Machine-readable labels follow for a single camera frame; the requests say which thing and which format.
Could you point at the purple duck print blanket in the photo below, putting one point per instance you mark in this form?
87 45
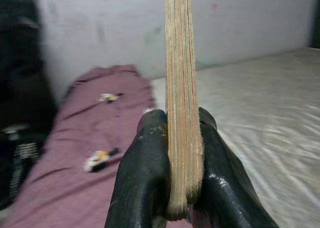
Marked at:
75 188

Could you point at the dark tufted headboard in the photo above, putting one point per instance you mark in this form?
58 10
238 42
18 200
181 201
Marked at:
315 17

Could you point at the black bag white stripes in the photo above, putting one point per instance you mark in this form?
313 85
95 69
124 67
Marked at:
22 147

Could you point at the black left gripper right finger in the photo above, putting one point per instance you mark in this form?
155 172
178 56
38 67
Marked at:
225 188

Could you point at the colourful children's book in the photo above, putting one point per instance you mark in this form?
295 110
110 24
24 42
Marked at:
182 87

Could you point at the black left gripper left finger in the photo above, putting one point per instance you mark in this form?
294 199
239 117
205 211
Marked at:
140 175

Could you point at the white quilted mattress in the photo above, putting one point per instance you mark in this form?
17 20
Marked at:
262 112

